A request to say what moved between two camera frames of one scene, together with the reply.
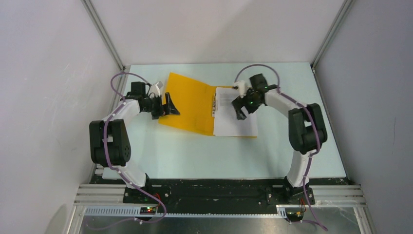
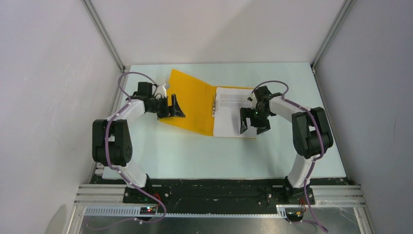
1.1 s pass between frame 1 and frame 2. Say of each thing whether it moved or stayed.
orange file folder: stayed
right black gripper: moved
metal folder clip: stayed
